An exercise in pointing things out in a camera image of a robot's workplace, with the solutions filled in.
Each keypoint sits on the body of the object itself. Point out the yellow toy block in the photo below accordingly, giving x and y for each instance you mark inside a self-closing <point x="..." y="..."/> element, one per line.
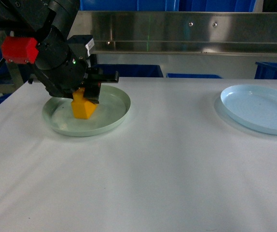
<point x="82" y="108"/>

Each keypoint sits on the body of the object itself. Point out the blue bin lower left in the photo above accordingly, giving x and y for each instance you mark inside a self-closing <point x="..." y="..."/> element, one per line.
<point x="131" y="70"/>

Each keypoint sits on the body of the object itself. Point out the blue bin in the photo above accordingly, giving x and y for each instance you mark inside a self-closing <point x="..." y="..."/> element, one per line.
<point x="266" y="70"/>
<point x="131" y="70"/>
<point x="192" y="76"/>

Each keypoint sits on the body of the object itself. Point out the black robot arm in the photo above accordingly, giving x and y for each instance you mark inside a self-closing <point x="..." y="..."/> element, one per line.
<point x="35" y="18"/>

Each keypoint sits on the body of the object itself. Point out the light green plate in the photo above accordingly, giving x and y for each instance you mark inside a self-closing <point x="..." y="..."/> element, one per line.
<point x="114" y="105"/>

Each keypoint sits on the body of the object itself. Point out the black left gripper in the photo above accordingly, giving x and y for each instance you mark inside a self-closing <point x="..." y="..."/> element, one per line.
<point x="62" y="67"/>

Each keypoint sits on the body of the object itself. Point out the red camera mount block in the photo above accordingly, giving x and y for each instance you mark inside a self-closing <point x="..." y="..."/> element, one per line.
<point x="19" y="50"/>

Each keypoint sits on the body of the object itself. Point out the blue bin lower middle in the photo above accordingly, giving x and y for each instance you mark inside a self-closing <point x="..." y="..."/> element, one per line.
<point x="192" y="76"/>

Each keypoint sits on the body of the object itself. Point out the light blue plate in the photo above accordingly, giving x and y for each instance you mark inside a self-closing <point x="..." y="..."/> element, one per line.
<point x="252" y="106"/>

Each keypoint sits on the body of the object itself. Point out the blue bin lower right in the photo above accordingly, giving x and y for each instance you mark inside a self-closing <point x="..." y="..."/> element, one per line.
<point x="266" y="70"/>

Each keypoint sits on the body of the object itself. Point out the stainless steel rack beam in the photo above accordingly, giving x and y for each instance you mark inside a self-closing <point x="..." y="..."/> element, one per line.
<point x="207" y="33"/>

